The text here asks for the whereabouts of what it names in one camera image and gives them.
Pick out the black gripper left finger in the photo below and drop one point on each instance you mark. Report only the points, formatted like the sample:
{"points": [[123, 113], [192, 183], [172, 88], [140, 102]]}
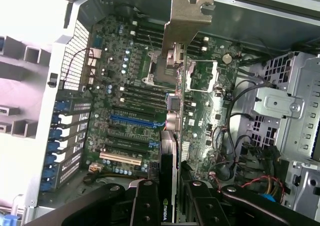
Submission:
{"points": [[145, 206]]}

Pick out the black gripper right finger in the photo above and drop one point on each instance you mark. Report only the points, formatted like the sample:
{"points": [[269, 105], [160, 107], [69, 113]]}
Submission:
{"points": [[200, 206]]}

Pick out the white expansion slot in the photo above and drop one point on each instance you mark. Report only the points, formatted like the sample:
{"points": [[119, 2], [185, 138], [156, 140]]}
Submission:
{"points": [[120, 159]]}

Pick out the blue expansion slot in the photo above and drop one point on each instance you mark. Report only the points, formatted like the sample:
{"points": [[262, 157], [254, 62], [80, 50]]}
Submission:
{"points": [[130, 121]]}

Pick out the metal socket cover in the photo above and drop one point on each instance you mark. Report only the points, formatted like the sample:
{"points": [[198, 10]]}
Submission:
{"points": [[215, 73]]}

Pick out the blue case latch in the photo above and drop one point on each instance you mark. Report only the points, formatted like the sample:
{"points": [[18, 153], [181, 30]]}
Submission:
{"points": [[11, 221]]}

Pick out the CPU socket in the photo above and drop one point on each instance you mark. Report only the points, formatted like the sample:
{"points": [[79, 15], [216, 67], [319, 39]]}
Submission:
{"points": [[153, 68]]}

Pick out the perforated metal drive cage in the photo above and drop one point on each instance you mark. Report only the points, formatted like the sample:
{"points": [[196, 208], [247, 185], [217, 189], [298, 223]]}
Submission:
{"points": [[287, 98]]}

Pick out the green motherboard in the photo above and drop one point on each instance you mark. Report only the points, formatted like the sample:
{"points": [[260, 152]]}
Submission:
{"points": [[120, 68]]}

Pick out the round coin battery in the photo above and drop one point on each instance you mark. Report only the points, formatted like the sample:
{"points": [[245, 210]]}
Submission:
{"points": [[227, 58]]}

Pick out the black open PC case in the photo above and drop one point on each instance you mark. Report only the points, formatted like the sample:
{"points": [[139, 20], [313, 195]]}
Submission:
{"points": [[225, 13]]}

